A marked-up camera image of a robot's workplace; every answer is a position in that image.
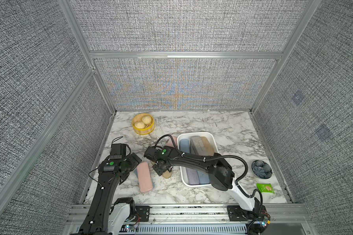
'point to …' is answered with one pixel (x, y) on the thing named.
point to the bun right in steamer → (146, 120)
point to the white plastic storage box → (211, 137)
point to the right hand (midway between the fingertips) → (160, 164)
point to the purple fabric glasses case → (192, 176)
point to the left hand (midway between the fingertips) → (137, 162)
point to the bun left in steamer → (139, 125)
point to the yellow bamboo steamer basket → (148, 128)
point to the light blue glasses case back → (184, 145)
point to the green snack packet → (265, 187)
